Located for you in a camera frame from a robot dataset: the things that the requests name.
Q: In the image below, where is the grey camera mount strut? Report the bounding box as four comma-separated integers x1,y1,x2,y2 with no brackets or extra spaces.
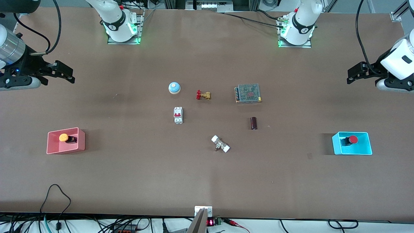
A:
187,208,208,233

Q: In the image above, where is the black looped table cable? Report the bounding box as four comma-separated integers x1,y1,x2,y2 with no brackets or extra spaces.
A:
39,184,72,231

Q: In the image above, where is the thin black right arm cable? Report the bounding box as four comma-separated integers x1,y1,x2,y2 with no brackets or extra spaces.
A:
13,13,51,46

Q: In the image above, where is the cyan plastic bin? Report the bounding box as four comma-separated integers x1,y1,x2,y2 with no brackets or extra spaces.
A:
332,132,373,156

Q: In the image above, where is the red clip lead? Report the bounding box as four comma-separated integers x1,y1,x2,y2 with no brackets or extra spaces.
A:
223,219,250,233

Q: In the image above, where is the red push button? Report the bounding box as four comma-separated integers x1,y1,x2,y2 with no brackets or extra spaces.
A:
341,136,359,147

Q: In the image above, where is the black coiled cable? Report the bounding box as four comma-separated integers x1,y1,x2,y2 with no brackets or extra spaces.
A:
328,219,359,230

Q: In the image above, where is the pink plastic bin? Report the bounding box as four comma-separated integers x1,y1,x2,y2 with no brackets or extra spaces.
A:
46,127,86,155

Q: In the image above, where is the metal fitting with white ends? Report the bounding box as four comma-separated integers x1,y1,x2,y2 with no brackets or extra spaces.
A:
211,135,231,153

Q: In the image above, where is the white metal edge bracket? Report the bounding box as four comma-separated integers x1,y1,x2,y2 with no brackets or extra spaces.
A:
194,206,213,217

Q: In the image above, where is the black cable to arm base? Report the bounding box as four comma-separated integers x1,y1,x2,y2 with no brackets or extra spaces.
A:
223,11,286,29

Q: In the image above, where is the metal mesh power supply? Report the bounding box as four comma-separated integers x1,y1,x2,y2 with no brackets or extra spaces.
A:
235,83,262,104

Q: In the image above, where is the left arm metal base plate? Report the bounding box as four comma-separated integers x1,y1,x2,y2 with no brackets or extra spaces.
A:
278,16,312,49

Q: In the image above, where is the aluminium profile frame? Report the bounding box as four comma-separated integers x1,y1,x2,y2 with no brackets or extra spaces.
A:
389,0,412,23

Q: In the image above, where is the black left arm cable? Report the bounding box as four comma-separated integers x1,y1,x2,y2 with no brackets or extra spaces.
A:
355,0,384,77

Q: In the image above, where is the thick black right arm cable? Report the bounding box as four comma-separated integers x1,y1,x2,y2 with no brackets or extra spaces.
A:
31,0,62,55

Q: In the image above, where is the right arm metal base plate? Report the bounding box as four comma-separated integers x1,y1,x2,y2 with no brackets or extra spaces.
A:
107,10,145,45

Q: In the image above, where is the lit device on rack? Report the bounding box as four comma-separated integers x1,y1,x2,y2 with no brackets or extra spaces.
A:
186,0,234,13

